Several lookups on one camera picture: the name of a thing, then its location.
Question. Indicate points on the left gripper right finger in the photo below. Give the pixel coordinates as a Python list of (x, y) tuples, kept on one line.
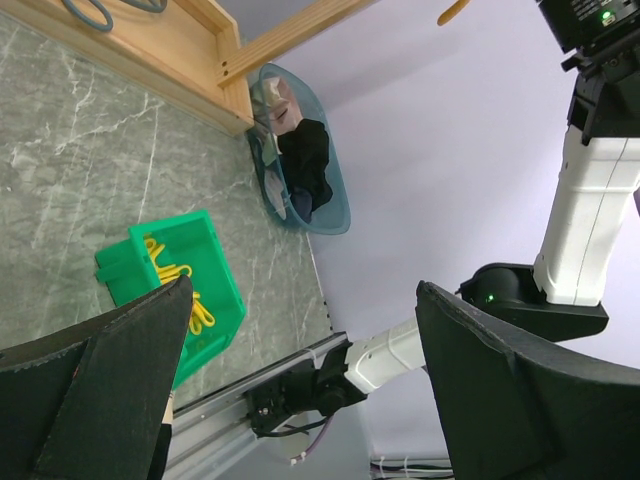
[(513, 405)]

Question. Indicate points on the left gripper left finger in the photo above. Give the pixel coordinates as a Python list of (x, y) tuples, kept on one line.
[(87, 402)]

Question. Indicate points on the black underwear front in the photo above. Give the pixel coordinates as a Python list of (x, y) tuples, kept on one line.
[(305, 154)]

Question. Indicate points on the teal hanger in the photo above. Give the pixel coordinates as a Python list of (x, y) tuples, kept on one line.
[(106, 23)]

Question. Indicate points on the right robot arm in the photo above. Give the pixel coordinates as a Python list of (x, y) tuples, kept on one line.
[(559, 296)]

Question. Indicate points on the navy underwear in basket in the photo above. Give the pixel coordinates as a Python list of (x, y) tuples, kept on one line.
[(302, 202)]

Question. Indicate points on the beige underwear in basket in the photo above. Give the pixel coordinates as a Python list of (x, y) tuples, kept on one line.
[(283, 110)]

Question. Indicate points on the yellow hanger right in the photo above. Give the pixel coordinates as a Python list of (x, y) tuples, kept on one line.
[(452, 11)]

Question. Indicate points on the teal laundry basket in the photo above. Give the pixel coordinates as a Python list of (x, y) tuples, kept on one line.
[(333, 218)]

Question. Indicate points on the wooden clothes rack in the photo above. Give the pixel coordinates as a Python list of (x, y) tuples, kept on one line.
[(190, 55)]

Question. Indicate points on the aluminium mounting rail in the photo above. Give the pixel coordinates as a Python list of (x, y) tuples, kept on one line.
[(213, 433)]

